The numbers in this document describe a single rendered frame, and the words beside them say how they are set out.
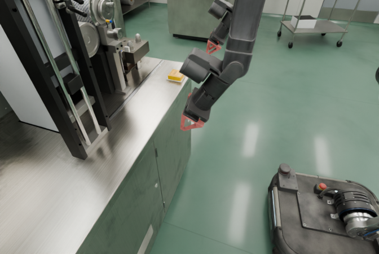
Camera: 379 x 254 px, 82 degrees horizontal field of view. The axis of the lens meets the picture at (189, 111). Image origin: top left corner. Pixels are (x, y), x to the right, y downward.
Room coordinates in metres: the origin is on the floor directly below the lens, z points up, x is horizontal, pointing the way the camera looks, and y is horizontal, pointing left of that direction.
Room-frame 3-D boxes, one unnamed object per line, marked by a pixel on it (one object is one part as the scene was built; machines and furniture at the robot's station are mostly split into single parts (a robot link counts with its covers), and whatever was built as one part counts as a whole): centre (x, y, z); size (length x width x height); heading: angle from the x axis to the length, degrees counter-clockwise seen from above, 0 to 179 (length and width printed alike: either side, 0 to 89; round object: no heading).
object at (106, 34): (0.86, 0.31, 1.05); 0.06 x 0.05 x 0.31; 71
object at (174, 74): (0.98, 0.07, 0.91); 0.07 x 0.07 x 0.02; 71
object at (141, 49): (1.12, 0.43, 1.00); 0.40 x 0.16 x 0.06; 71
